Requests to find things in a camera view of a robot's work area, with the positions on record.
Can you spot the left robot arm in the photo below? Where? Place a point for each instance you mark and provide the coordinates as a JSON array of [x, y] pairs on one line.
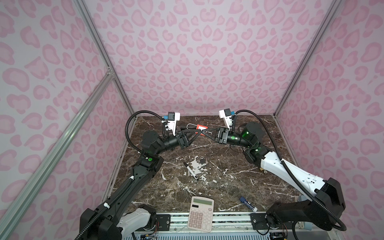
[[104, 222]]

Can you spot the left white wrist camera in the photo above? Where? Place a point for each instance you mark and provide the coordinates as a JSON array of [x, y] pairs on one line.
[[170, 122]]

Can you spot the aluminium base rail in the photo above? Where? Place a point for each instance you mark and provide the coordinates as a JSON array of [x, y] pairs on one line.
[[233, 226]]

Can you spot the black white marker pen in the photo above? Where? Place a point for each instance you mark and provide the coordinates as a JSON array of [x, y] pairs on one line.
[[191, 171]]

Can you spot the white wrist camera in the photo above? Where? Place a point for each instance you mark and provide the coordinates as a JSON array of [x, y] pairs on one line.
[[170, 122], [229, 118]]

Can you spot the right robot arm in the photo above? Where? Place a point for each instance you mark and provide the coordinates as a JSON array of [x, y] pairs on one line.
[[324, 202]]

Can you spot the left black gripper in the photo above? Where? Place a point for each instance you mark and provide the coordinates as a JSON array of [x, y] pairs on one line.
[[183, 142]]

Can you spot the blue white glue stick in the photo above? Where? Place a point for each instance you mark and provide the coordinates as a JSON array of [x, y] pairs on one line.
[[245, 202]]

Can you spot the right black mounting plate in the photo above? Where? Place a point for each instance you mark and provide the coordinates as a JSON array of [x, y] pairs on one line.
[[258, 221]]

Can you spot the pink calculator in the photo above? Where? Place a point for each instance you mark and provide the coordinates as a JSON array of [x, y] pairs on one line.
[[201, 214]]

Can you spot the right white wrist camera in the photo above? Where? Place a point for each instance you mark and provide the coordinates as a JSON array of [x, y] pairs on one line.
[[229, 118]]

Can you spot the left corner aluminium post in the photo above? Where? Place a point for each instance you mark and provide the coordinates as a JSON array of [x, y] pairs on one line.
[[91, 27]]

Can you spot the corner aluminium post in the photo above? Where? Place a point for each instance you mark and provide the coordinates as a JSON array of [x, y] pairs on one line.
[[91, 27], [328, 19]]

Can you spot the right corner aluminium post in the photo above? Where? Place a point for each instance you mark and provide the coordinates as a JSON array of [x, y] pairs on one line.
[[328, 19]]

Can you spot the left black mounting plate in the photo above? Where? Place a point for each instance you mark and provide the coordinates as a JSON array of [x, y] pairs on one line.
[[157, 223]]

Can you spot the red padlock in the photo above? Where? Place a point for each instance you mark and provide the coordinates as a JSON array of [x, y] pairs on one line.
[[196, 127]]

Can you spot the diagonal aluminium frame bar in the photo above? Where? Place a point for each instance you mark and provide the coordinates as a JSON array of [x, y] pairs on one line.
[[21, 204]]

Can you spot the black mounting plate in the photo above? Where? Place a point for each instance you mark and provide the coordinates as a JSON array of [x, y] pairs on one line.
[[258, 221], [157, 223]]

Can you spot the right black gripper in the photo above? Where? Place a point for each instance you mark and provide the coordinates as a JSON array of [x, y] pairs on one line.
[[222, 135]]

